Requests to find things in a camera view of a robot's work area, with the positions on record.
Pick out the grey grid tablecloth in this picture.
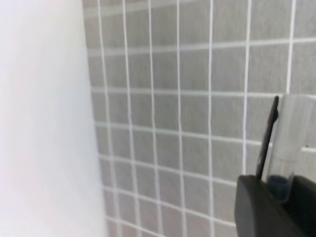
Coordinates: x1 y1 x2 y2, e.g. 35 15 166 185
82 0 316 237

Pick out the clear pen cap black clip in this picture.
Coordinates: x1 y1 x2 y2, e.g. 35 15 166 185
255 94 313 203

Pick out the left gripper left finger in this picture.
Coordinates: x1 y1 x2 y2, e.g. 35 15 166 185
234 175 306 237

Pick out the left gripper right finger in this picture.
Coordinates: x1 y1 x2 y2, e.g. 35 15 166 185
283 176 316 237

